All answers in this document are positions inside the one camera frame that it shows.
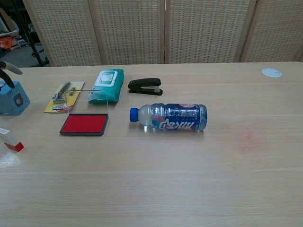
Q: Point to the razor on yellow card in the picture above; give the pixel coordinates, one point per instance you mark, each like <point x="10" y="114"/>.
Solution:
<point x="62" y="97"/>

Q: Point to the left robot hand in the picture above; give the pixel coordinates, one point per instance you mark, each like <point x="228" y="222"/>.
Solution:
<point x="11" y="68"/>

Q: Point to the black tripod stand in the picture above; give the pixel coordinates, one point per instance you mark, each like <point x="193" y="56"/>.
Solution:
<point x="29" y="35"/>

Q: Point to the red ink pad black tray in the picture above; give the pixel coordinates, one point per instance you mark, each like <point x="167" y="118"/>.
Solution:
<point x="82" y="124"/>

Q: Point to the blue label drink bottle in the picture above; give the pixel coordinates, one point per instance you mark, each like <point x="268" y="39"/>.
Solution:
<point x="175" y="117"/>

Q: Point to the green wet wipes pack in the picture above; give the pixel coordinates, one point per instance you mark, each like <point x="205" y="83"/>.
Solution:
<point x="106" y="85"/>

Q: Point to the orange background object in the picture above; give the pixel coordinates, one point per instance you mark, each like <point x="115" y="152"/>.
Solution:
<point x="5" y="43"/>

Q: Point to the white round table grommet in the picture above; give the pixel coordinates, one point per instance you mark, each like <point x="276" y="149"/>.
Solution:
<point x="271" y="72"/>

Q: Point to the black stapler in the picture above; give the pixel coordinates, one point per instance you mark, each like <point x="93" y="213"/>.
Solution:
<point x="144" y="84"/>

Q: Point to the blue cardboard box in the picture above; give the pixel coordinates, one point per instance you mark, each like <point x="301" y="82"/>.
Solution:
<point x="10" y="101"/>

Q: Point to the woven wooden folding screen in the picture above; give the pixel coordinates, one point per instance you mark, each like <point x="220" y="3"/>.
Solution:
<point x="132" y="30"/>

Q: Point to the white stamp with red base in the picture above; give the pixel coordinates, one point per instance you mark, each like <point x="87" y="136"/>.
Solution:
<point x="13" y="143"/>

